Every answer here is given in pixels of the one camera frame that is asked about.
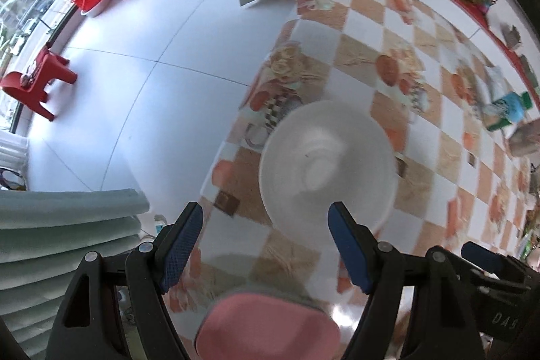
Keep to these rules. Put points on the red plastic stool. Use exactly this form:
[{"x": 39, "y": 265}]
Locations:
[{"x": 25, "y": 86}]

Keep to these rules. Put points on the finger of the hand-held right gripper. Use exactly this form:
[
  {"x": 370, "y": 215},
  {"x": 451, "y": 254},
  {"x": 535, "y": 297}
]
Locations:
[{"x": 485, "y": 256}]

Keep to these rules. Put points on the checkered printed tablecloth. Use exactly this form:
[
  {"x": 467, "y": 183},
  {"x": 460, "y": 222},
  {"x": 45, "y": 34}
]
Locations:
[{"x": 358, "y": 48}]

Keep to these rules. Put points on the white foam bowl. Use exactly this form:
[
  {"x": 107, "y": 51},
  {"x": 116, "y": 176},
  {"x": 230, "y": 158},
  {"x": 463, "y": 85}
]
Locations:
[{"x": 320, "y": 157}]

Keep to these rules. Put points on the pale ribbed radiator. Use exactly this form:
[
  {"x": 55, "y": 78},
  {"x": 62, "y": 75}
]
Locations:
[{"x": 63, "y": 225}]

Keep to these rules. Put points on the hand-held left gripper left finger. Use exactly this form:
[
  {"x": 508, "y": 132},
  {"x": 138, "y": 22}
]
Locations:
[{"x": 181, "y": 242}]

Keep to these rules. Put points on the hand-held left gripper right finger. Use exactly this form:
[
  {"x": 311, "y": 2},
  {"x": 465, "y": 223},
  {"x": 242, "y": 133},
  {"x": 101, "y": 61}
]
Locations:
[{"x": 352, "y": 246}]

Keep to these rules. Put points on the pink square plate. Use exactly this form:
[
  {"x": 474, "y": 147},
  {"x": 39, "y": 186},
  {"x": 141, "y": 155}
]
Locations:
[{"x": 265, "y": 330}]

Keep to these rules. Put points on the white pouch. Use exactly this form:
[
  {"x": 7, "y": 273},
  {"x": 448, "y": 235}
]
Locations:
[{"x": 498, "y": 81}]

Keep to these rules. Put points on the pink steel thermos flask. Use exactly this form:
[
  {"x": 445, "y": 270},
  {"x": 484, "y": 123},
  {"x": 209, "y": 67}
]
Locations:
[{"x": 525, "y": 140}]

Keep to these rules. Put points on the green capped drink bottle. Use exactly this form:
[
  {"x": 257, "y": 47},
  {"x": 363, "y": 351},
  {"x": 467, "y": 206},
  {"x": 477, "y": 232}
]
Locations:
[{"x": 506, "y": 107}]

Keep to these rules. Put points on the small white bottle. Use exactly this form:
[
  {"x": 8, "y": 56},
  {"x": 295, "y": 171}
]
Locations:
[{"x": 160, "y": 224}]

